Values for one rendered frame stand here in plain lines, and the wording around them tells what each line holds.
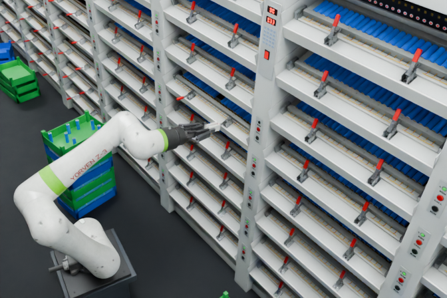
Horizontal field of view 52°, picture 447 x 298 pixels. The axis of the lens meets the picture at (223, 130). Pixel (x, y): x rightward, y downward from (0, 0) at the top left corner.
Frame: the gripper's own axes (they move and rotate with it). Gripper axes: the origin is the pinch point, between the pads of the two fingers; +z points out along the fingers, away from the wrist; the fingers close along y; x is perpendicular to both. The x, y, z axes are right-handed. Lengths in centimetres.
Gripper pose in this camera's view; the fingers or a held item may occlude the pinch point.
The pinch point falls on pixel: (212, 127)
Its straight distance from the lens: 192.2
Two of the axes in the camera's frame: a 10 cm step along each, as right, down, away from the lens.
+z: 7.4, -1.9, 6.5
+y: 6.4, 4.8, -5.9
